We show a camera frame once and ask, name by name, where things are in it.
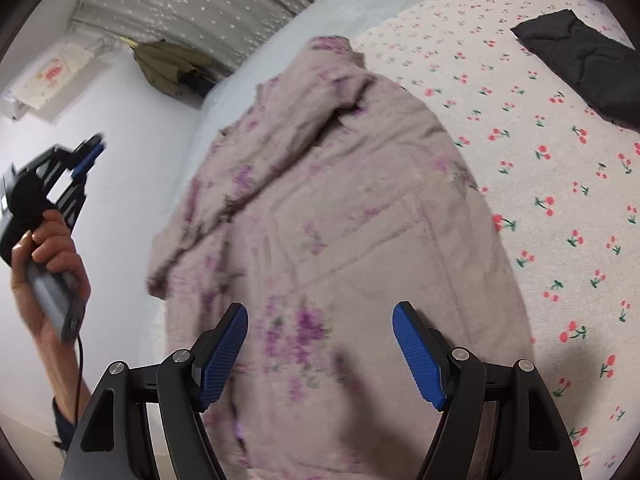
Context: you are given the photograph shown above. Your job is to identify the grey star print curtain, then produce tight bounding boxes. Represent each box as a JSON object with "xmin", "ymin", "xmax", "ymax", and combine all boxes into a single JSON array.
[{"xmin": 70, "ymin": 0, "xmax": 471, "ymax": 86}]

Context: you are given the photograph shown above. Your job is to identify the floral quilted garment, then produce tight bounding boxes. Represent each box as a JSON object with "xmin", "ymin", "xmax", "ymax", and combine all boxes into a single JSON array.
[{"xmin": 146, "ymin": 35, "xmax": 536, "ymax": 480}]

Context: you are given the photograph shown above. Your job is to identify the white lace cover cloth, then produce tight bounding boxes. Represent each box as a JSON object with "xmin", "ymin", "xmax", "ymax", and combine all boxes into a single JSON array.
[{"xmin": 7, "ymin": 40, "xmax": 96, "ymax": 111}]

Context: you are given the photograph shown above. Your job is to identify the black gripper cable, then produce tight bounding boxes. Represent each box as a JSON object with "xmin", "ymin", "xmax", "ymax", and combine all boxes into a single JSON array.
[{"xmin": 74, "ymin": 330, "xmax": 85, "ymax": 423}]

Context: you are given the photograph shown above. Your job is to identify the olive hanging jacket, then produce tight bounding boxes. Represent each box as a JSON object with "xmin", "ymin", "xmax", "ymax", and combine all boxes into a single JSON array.
[{"xmin": 132, "ymin": 40, "xmax": 221, "ymax": 98}]

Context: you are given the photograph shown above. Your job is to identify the black garment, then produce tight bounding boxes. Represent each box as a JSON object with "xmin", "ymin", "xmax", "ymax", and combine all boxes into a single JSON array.
[{"xmin": 511, "ymin": 9, "xmax": 640, "ymax": 128}]

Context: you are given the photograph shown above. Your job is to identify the cherry print bed sheet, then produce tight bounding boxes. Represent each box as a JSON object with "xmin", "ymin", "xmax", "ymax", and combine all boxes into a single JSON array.
[{"xmin": 350, "ymin": 0, "xmax": 640, "ymax": 476}]

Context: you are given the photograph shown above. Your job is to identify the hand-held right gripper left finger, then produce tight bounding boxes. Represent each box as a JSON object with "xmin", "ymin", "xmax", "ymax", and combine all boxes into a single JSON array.
[{"xmin": 60, "ymin": 303, "xmax": 249, "ymax": 480}]

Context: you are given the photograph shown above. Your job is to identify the person's left forearm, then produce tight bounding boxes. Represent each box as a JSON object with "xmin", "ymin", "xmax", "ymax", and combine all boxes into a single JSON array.
[{"xmin": 36, "ymin": 327, "xmax": 107, "ymax": 456}]

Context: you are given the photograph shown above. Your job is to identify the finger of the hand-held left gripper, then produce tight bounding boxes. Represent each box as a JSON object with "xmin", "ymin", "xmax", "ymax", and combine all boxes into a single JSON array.
[{"xmin": 70, "ymin": 132, "xmax": 107, "ymax": 183}]

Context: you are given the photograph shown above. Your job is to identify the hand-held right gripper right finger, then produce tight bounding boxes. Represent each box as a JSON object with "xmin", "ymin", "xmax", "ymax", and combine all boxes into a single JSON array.
[{"xmin": 391, "ymin": 301, "xmax": 583, "ymax": 480}]

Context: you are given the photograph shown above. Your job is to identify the person's left hand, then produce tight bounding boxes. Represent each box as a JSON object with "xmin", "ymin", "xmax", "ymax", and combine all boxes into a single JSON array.
[{"xmin": 10, "ymin": 210, "xmax": 93, "ymax": 346}]

